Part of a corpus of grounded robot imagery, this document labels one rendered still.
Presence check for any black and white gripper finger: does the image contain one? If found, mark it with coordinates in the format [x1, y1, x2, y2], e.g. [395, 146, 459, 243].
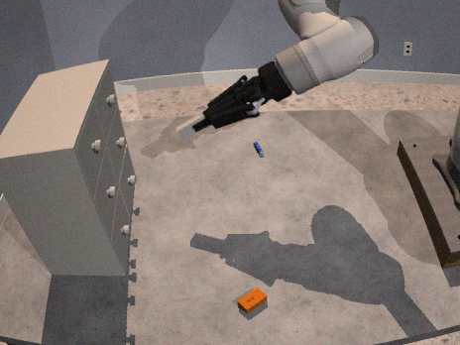
[176, 85, 265, 141]
[176, 75, 254, 129]

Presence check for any grey chest of drawers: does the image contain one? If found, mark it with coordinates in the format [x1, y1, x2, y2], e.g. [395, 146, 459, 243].
[0, 59, 131, 276]

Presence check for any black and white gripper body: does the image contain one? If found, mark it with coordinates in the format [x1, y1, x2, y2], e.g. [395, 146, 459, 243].
[241, 61, 292, 106]

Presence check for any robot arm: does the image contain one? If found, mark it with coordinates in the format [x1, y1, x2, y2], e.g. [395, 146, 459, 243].
[275, 0, 460, 208]

